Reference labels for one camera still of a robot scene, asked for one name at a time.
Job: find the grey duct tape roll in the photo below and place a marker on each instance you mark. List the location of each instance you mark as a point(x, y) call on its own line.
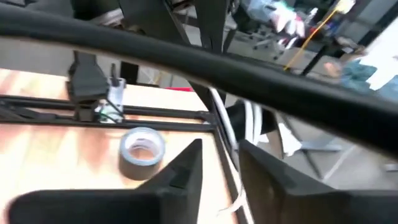
point(141, 154)

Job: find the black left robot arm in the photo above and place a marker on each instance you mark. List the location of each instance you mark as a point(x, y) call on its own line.
point(87, 84)

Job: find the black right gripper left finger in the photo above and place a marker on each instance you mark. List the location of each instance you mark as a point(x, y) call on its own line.
point(124, 205)

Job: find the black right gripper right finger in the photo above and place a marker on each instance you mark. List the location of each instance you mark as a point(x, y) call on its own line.
point(311, 205)

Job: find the blue white cloth pile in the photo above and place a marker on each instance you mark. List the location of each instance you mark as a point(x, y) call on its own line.
point(370, 76)

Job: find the black aluminium table frame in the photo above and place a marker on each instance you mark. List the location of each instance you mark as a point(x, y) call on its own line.
point(149, 125)

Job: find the red corner guard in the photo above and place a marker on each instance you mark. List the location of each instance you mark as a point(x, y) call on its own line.
point(178, 89)

